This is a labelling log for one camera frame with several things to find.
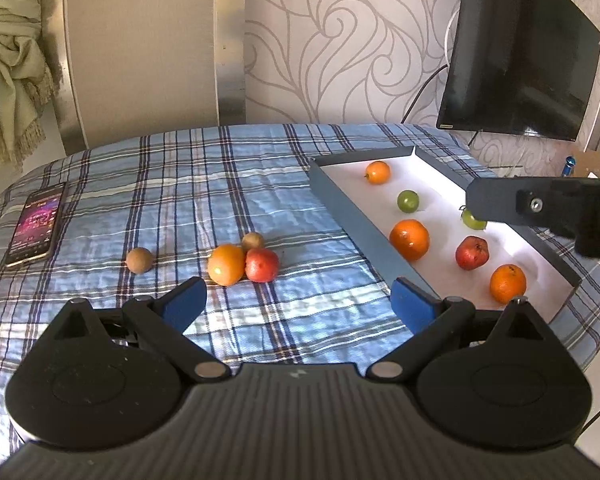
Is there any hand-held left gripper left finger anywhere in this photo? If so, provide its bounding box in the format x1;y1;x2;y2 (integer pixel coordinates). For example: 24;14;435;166
37;276;231;382

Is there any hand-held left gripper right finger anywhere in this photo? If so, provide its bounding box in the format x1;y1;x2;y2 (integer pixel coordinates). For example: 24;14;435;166
367;276;563;382

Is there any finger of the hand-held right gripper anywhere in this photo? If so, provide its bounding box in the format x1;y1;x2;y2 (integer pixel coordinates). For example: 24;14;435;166
466;178;600;259

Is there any red apple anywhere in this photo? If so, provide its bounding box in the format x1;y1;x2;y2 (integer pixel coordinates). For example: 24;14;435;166
455;236;491;271
244;248;280;284

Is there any orange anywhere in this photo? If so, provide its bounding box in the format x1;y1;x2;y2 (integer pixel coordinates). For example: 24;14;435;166
207;243;246;287
489;263;527;305
389;219;431;262

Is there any grey cardboard box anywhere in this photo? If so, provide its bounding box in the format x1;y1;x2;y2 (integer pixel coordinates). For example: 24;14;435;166
308;146;583;323

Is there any brown cardboard piece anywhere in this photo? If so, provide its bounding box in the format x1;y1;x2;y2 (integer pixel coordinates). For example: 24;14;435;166
572;151;600;179

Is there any blue plaid blanket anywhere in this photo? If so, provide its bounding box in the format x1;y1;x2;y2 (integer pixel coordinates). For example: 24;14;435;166
0;122;600;466

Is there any small tangerine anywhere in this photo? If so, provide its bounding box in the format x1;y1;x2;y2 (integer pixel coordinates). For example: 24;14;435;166
364;160;391;184

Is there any black flat screen television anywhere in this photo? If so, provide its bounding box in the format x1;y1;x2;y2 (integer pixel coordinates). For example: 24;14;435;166
436;0;600;142

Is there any black smartphone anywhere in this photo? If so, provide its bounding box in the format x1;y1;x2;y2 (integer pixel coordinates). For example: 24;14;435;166
5;181;68;267

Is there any silver framed beige panel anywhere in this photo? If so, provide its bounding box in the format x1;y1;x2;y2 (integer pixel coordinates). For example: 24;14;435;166
40;0;248;156

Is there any beige fringed curtain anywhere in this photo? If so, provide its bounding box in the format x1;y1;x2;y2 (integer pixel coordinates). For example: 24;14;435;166
0;0;56;173

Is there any black cable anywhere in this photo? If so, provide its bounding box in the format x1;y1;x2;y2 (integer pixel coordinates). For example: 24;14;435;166
401;64;451;124

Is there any white cable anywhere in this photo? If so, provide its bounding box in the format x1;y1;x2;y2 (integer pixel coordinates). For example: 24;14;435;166
442;12;463;68

